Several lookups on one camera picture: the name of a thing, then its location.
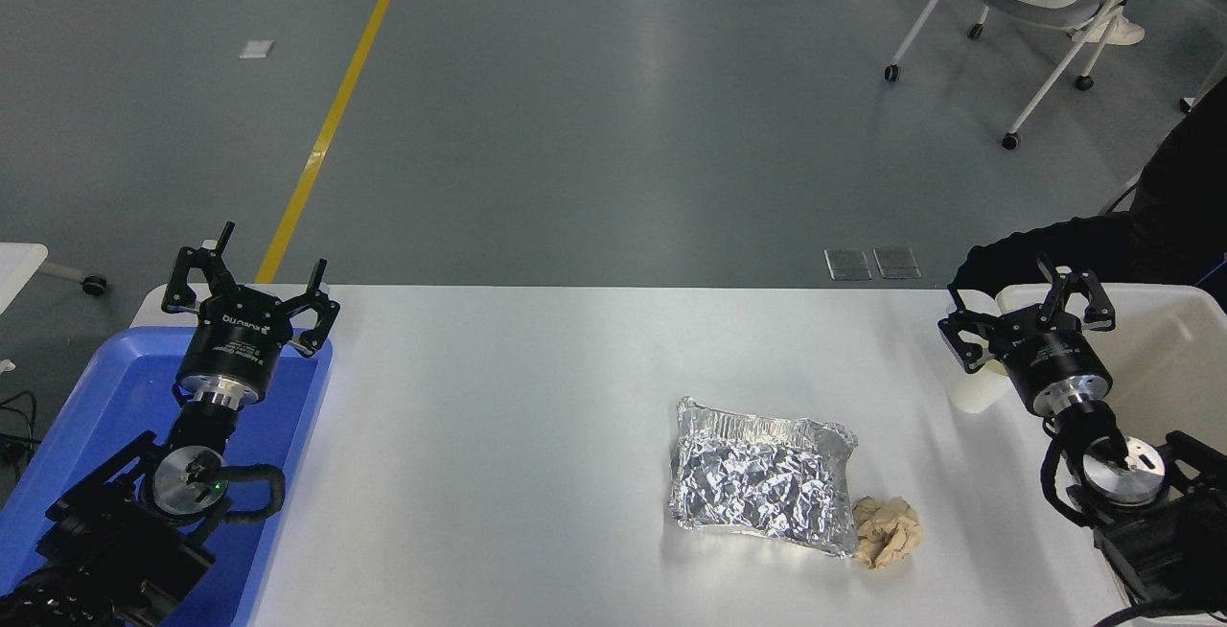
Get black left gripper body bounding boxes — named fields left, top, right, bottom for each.
left=177, top=284, right=300, bottom=388

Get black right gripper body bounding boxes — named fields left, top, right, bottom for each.
left=987, top=309, right=1111, bottom=400

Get white paper cup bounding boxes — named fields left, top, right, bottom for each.
left=947, top=357, right=1009, bottom=415

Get large pale plastic bin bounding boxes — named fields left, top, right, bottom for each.
left=995, top=283, right=1227, bottom=513

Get metal floor plate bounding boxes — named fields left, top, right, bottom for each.
left=824, top=248, right=873, bottom=282
left=872, top=246, right=922, bottom=280

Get blue plastic tray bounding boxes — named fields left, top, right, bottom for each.
left=0, top=325, right=335, bottom=627

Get person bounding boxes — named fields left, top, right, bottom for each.
left=949, top=77, right=1227, bottom=314

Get white rolling table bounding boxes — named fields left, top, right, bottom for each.
left=0, top=242, right=108, bottom=317

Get crumpled tan paper ball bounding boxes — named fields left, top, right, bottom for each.
left=851, top=497, right=923, bottom=570

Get crumpled silver foil tray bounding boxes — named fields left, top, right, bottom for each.
left=668, top=397, right=859, bottom=559

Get black floor cables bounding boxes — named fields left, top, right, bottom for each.
left=0, top=390, right=39, bottom=476

